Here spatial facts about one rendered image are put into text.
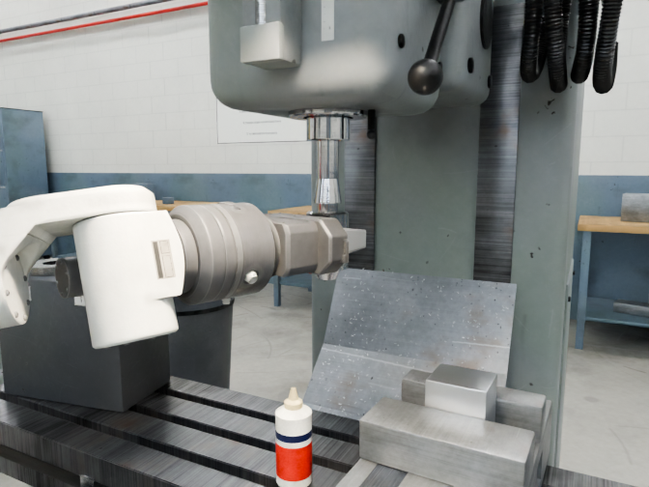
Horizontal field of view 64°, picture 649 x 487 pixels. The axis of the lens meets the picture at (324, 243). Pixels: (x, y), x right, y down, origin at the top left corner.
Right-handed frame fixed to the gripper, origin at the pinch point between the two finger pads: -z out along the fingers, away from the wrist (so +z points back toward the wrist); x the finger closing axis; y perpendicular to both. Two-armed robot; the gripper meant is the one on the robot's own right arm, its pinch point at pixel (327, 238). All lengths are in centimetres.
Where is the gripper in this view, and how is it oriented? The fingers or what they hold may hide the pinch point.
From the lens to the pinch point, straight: 57.5
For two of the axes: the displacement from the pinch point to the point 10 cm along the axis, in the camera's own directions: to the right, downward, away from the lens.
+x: -7.0, -1.0, 7.1
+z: -7.1, 0.9, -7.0
